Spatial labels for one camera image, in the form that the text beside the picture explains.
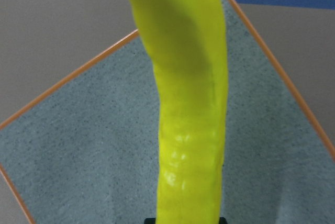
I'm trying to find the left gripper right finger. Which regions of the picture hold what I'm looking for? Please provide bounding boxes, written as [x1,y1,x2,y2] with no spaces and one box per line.
[220,217,227,224]

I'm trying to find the grey square plate orange rim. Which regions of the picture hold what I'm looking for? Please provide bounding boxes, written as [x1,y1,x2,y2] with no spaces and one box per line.
[1,0,334,223]

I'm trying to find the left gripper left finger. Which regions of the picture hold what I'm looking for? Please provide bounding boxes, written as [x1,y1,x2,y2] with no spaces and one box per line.
[143,218,156,224]

